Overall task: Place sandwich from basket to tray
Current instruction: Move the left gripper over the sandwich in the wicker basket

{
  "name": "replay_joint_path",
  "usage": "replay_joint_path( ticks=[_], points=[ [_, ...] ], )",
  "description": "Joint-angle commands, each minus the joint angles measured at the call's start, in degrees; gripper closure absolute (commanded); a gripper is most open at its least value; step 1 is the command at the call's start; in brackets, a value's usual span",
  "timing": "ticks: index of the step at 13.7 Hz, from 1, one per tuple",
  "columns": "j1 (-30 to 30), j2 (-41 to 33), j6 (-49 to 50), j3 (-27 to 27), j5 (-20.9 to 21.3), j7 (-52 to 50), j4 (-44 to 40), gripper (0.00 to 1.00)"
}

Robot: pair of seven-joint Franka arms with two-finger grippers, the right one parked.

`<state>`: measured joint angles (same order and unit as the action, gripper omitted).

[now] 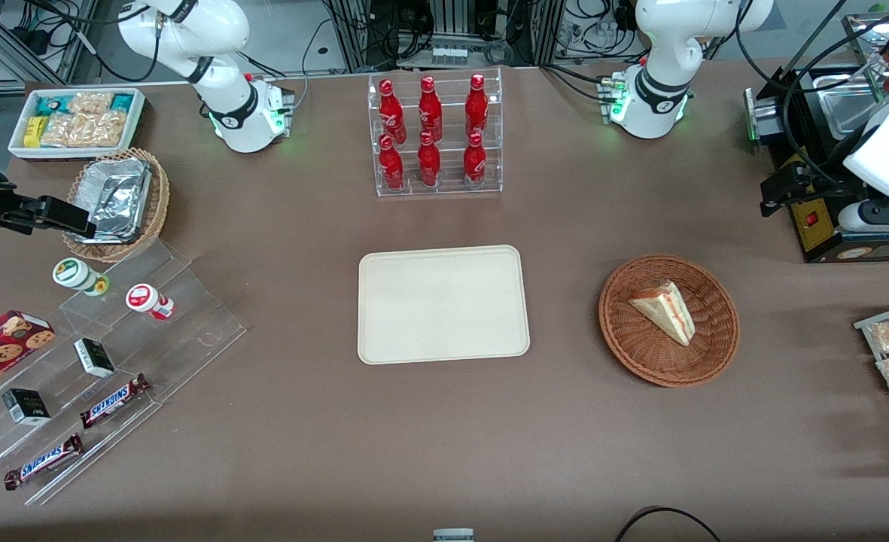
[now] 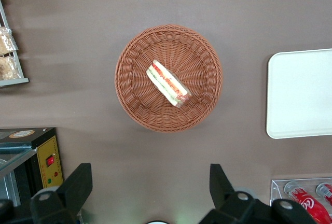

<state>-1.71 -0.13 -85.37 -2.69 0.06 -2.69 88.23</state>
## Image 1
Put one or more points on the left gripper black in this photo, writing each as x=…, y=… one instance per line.
x=819, y=175

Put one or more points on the triangle sandwich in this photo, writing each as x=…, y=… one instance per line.
x=666, y=309

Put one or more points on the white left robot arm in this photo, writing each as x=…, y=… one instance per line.
x=659, y=53

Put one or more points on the aluminium foil tray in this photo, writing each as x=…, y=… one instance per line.
x=117, y=197

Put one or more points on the light wicker basket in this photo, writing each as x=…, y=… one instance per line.
x=159, y=199

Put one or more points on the brown wicker basket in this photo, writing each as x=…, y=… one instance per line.
x=670, y=361

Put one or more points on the cream serving tray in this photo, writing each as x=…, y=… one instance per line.
x=444, y=305

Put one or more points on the black countertop appliance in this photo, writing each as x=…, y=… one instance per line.
x=817, y=233

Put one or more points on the green lid yoghurt cup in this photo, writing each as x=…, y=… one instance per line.
x=74, y=272

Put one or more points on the white plastic snack bin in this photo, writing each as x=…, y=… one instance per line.
x=16, y=147

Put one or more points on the yellow snack pack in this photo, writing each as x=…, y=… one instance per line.
x=34, y=130

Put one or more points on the clear cracker bag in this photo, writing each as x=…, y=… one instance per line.
x=86, y=130
x=90, y=102

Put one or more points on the teal snack pack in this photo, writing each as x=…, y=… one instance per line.
x=49, y=104
x=122, y=102

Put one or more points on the red lid yoghurt cup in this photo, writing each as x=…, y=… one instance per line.
x=143, y=296

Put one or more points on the red tartan cookie box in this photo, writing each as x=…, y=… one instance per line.
x=4, y=346

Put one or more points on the small black box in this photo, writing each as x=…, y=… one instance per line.
x=95, y=358
x=26, y=407

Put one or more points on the clear acrylic step shelf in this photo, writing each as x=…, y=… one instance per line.
x=181, y=331

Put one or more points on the Snickers chocolate bar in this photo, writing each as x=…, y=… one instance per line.
x=44, y=461
x=113, y=401

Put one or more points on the red cola bottle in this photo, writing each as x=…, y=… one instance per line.
x=474, y=162
x=391, y=165
x=428, y=162
x=390, y=109
x=476, y=105
x=430, y=109

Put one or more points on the clear acrylic bottle rack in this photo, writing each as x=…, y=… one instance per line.
x=452, y=184

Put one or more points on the white power strip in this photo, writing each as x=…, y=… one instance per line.
x=449, y=55

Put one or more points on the small grey device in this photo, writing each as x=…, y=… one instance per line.
x=453, y=535

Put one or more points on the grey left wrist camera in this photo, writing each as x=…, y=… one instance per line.
x=854, y=218

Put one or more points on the aluminium frame rack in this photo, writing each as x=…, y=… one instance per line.
x=354, y=38

